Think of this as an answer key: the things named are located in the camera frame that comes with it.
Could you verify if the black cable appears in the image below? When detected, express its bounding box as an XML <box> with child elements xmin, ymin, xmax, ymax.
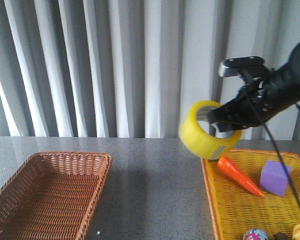
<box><xmin>244</xmin><ymin>89</ymin><xmax>300</xmax><ymax>233</ymax></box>

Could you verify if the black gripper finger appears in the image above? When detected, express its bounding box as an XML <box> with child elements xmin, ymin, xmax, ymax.
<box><xmin>216</xmin><ymin>120</ymin><xmax>249</xmax><ymax>133</ymax></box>
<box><xmin>206</xmin><ymin>98</ymin><xmax>243</xmax><ymax>124</ymax></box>

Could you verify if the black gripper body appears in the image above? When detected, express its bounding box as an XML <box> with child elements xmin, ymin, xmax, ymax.
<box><xmin>233</xmin><ymin>78</ymin><xmax>282</xmax><ymax>125</ymax></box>

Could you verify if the dark brown toy piece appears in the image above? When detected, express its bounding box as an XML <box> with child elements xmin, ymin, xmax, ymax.
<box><xmin>273</xmin><ymin>232</ymin><xmax>289</xmax><ymax>240</ymax></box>

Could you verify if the orange toy carrot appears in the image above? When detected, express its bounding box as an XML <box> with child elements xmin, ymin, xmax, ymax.
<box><xmin>217</xmin><ymin>156</ymin><xmax>264</xmax><ymax>198</ymax></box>

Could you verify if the brown wicker basket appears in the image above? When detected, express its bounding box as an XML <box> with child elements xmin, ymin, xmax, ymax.
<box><xmin>0</xmin><ymin>151</ymin><xmax>113</xmax><ymax>240</ymax></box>

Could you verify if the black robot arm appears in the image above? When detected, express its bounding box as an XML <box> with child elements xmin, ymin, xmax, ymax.
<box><xmin>207</xmin><ymin>43</ymin><xmax>300</xmax><ymax>132</ymax></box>

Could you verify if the yellow packing tape roll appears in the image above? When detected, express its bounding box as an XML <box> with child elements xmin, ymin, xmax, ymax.
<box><xmin>179</xmin><ymin>100</ymin><xmax>242</xmax><ymax>160</ymax></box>

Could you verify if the grey pleated curtain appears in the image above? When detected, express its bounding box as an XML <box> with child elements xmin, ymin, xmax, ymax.
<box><xmin>0</xmin><ymin>0</ymin><xmax>300</xmax><ymax>138</ymax></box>

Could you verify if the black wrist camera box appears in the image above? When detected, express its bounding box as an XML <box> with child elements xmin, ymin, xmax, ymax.
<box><xmin>218</xmin><ymin>56</ymin><xmax>265</xmax><ymax>78</ymax></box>

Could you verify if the colourful patterned ball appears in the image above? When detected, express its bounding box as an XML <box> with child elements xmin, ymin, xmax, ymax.
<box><xmin>242</xmin><ymin>228</ymin><xmax>269</xmax><ymax>240</ymax></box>

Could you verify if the purple foam cube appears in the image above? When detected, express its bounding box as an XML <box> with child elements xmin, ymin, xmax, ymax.
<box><xmin>259</xmin><ymin>160</ymin><xmax>292</xmax><ymax>197</ymax></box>

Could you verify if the yellow wicker basket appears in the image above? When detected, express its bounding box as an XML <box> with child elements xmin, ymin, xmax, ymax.
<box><xmin>201</xmin><ymin>149</ymin><xmax>300</xmax><ymax>240</ymax></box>

